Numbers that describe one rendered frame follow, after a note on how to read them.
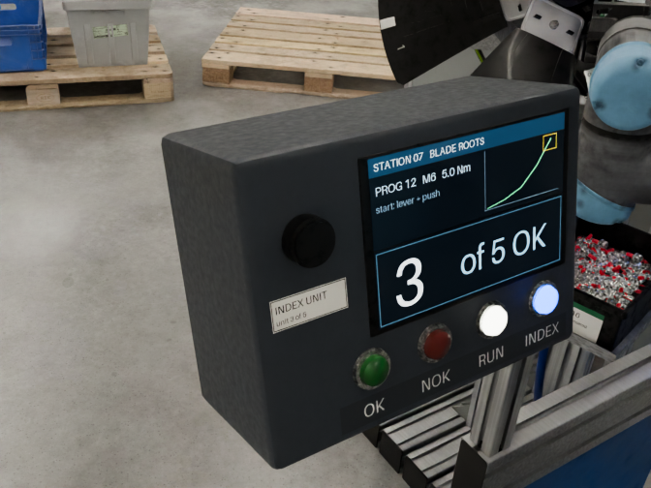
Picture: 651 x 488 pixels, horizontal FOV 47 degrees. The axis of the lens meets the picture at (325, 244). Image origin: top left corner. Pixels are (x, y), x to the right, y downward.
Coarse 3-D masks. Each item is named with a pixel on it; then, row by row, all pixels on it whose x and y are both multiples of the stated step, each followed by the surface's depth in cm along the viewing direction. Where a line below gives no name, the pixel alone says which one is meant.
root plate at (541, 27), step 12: (540, 0) 114; (528, 12) 113; (540, 12) 114; (552, 12) 114; (564, 12) 114; (528, 24) 113; (540, 24) 113; (564, 24) 114; (576, 24) 114; (540, 36) 113; (552, 36) 114; (564, 36) 114; (576, 36) 114; (564, 48) 114
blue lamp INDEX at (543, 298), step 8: (544, 280) 53; (536, 288) 52; (544, 288) 52; (552, 288) 52; (536, 296) 52; (544, 296) 52; (552, 296) 52; (536, 304) 52; (544, 304) 52; (552, 304) 52; (536, 312) 52; (544, 312) 52
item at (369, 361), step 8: (368, 352) 45; (376, 352) 45; (384, 352) 46; (360, 360) 45; (368, 360) 45; (376, 360) 45; (384, 360) 45; (360, 368) 45; (368, 368) 45; (376, 368) 45; (384, 368) 45; (360, 376) 45; (368, 376) 45; (376, 376) 45; (384, 376) 45; (360, 384) 45; (368, 384) 45; (376, 384) 45
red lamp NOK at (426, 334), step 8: (432, 328) 47; (440, 328) 48; (448, 328) 48; (424, 336) 47; (432, 336) 47; (440, 336) 47; (448, 336) 48; (424, 344) 47; (432, 344) 47; (440, 344) 47; (448, 344) 48; (424, 352) 48; (432, 352) 47; (440, 352) 47; (424, 360) 48; (432, 360) 48
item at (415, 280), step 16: (416, 240) 45; (432, 240) 46; (384, 256) 44; (400, 256) 45; (416, 256) 45; (432, 256) 46; (384, 272) 44; (400, 272) 45; (416, 272) 46; (432, 272) 46; (384, 288) 45; (400, 288) 45; (416, 288) 46; (432, 288) 47; (384, 304) 45; (400, 304) 46; (416, 304) 46; (432, 304) 47; (384, 320) 45; (400, 320) 46
